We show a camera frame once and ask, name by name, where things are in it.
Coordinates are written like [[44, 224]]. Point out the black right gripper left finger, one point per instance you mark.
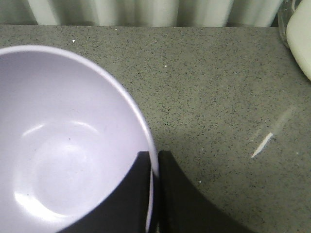
[[125, 210]]

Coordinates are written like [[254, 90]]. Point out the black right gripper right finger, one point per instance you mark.
[[183, 209]]

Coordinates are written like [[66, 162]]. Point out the lilac plastic bowl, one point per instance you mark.
[[69, 134]]

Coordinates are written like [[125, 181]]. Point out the white pleated curtain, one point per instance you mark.
[[152, 13]]

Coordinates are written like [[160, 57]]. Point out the white rice cooker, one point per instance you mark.
[[298, 36]]

